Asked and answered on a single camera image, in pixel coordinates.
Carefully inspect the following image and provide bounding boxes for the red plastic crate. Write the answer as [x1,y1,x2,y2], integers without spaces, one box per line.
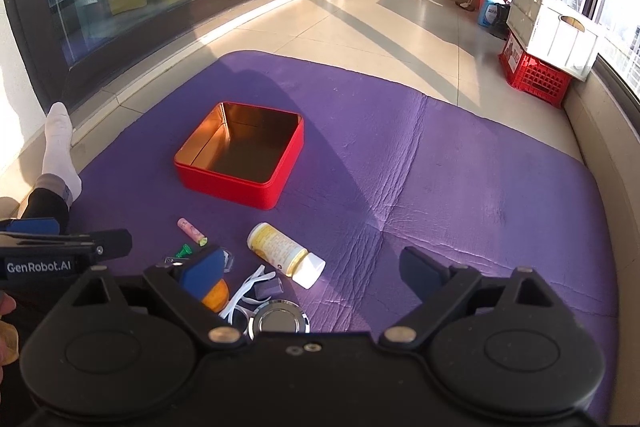
[498,32,573,108]

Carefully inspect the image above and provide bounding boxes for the red square tin box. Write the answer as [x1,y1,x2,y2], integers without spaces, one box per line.
[174,102,305,210]

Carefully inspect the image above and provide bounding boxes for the blue detergent bottle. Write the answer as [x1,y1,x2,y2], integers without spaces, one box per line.
[477,0,503,28]

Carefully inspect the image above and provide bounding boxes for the yellow white pill bottle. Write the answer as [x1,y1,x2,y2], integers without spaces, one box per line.
[246,222,326,289]

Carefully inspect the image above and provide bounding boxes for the person left hand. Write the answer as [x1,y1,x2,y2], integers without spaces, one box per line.
[0,291,20,369]

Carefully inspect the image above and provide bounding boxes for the black capped clear jar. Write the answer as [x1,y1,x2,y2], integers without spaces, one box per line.
[222,251,234,273]

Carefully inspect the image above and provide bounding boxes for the white sock foot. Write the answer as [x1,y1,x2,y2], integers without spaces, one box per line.
[38,102,82,207]

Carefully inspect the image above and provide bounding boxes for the white cardboard box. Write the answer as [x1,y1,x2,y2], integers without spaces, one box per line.
[506,0,600,81]

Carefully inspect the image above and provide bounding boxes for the pink cartoon tube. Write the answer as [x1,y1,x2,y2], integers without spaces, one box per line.
[177,218,208,247]

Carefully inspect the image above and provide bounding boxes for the purple padded mat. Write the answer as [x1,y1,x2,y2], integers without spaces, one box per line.
[67,50,618,425]

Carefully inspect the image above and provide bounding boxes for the silver nail clipper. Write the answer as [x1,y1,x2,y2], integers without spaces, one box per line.
[163,257,186,267]

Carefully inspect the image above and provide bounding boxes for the orange fruit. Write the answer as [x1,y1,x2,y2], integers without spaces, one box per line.
[201,279,230,313]

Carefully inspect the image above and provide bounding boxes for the white sunglasses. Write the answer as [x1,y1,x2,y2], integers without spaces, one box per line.
[218,265,276,324]

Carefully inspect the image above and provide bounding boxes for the purple hexagonal small box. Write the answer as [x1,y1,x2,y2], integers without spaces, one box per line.
[254,277,283,301]

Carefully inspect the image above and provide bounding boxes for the black trouser leg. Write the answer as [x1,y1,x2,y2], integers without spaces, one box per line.
[21,187,70,234]

